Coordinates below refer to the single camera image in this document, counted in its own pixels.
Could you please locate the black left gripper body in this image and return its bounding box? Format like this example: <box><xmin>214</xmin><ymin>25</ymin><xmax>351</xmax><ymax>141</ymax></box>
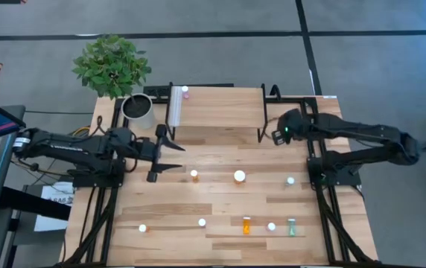
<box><xmin>137</xmin><ymin>124</ymin><xmax>168</xmax><ymax>183</ymax></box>

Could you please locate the yellow cable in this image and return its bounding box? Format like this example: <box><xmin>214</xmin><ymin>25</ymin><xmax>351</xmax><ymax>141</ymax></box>
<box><xmin>69</xmin><ymin>126</ymin><xmax>92</xmax><ymax>137</ymax></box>

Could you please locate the white plant pot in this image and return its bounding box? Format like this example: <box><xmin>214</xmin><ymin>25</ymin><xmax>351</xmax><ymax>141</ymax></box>
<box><xmin>121</xmin><ymin>92</ymin><xmax>157</xmax><ymax>130</ymax></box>

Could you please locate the green leafy plant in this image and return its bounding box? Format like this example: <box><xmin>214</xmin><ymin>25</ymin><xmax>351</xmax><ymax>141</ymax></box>
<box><xmin>71</xmin><ymin>33</ymin><xmax>153</xmax><ymax>100</ymax></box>

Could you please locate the white translucent sheet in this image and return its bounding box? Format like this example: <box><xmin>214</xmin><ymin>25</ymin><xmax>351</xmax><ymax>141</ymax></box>
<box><xmin>167</xmin><ymin>86</ymin><xmax>183</xmax><ymax>128</ymax></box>

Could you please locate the wooden shelf with black frame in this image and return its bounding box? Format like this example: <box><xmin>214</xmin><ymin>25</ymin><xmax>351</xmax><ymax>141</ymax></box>
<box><xmin>165</xmin><ymin>82</ymin><xmax>268</xmax><ymax>144</ymax></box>

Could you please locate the white paper sheet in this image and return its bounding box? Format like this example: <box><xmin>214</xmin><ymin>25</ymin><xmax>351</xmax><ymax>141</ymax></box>
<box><xmin>33</xmin><ymin>181</ymin><xmax>75</xmax><ymax>232</ymax></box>

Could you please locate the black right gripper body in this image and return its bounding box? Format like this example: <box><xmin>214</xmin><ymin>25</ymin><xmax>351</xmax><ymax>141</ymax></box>
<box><xmin>278</xmin><ymin>108</ymin><xmax>304</xmax><ymax>146</ymax></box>

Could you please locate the black aluminium table frame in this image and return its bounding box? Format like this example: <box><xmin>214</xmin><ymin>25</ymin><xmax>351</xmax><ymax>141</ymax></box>
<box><xmin>54</xmin><ymin>95</ymin><xmax>380</xmax><ymax>268</ymax></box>

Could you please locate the black cable bundle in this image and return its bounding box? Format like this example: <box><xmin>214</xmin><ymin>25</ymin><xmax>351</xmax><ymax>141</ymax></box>
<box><xmin>10</xmin><ymin>148</ymin><xmax>76</xmax><ymax>179</ymax></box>

